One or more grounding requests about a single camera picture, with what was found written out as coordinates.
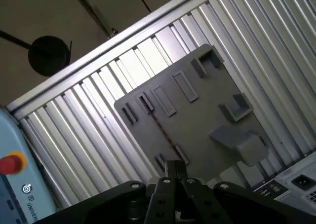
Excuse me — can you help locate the black stand with round base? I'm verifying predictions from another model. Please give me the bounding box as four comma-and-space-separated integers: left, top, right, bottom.
0, 30, 73, 77

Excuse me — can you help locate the grey power supply unit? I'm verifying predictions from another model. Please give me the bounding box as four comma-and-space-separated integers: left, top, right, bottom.
276, 157, 316, 210

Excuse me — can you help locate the RAM stick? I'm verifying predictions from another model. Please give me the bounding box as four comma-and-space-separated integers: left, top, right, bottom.
147, 105, 180, 162

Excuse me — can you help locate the black PC case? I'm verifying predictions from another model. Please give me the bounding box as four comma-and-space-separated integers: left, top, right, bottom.
253, 151, 316, 219

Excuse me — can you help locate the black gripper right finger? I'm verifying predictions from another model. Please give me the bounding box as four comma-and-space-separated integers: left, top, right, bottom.
174, 160, 316, 224

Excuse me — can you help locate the pale blue teach pendant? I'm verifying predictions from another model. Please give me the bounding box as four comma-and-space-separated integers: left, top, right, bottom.
0, 105, 59, 224

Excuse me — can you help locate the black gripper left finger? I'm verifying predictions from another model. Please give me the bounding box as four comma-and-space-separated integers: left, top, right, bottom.
32, 159, 178, 224

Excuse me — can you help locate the grey plastic parts rack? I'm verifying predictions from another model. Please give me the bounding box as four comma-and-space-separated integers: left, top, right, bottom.
113, 43, 271, 185

